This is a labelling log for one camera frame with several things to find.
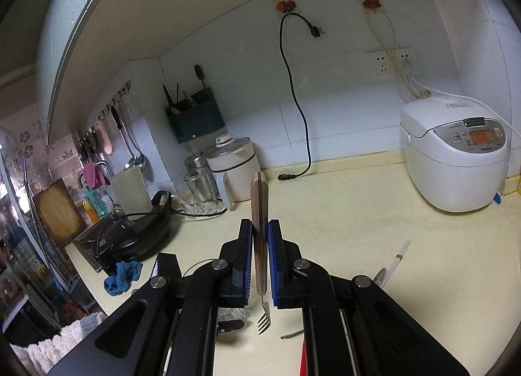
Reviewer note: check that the white rice cooker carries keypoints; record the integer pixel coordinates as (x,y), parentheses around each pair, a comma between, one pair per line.
(447,172)

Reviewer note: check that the white wall socket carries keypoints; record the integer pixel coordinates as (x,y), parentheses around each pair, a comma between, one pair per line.
(382,64)

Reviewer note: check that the steel ladle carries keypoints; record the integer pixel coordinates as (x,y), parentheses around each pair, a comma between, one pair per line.
(136,161)

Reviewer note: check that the white cup with ladles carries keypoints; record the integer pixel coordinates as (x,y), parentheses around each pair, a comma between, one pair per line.
(130,191)

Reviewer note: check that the black electric griddle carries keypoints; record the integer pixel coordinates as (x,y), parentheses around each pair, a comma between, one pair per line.
(130,237)

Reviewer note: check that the white electric kettle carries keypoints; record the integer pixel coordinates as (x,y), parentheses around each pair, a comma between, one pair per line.
(240,176)

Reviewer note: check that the teal wall utensil holder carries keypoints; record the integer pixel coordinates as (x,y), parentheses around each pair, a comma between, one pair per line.
(199,119)

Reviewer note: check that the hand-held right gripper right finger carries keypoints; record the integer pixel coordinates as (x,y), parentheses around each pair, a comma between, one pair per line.
(274,266)

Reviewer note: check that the glass jar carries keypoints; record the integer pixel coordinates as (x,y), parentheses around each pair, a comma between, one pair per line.
(199,191)

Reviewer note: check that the steel utensil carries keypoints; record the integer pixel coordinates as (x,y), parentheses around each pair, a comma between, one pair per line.
(291,334)

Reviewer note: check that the steel spoon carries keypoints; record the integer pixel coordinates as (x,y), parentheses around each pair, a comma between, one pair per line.
(379,277)

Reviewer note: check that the pink hanging spatula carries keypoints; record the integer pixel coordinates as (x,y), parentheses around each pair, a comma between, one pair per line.
(107,138)

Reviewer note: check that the small blue object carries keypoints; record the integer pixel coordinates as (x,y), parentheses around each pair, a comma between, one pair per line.
(497,198)

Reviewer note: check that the chopsticks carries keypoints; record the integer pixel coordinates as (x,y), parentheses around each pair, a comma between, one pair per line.
(401,254)

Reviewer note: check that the orange bottle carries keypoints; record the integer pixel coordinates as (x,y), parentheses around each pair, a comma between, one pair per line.
(90,212)

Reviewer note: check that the person's left forearm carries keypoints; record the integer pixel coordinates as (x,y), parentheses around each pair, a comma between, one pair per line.
(61,339)

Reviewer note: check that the frosted cabinet door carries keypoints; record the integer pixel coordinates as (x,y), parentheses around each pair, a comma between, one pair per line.
(73,14)

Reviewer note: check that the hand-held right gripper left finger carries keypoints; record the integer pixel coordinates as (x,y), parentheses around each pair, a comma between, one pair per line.
(244,262)

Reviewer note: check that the green bottle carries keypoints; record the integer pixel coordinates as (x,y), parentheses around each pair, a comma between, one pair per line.
(97,199)

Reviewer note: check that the metal storage rack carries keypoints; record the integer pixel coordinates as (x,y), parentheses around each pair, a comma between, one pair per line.
(24,262)

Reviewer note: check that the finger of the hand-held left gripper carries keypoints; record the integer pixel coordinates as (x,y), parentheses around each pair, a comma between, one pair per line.
(230,326)

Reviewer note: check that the blue cloth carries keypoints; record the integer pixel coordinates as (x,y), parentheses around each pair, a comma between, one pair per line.
(120,278)

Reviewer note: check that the pink cloth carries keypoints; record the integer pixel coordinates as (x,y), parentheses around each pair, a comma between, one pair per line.
(94,174)

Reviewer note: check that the steel faucet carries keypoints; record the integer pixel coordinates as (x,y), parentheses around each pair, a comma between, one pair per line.
(91,170)

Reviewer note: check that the wooden cutting board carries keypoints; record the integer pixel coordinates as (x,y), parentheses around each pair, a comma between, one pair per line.
(57,213)

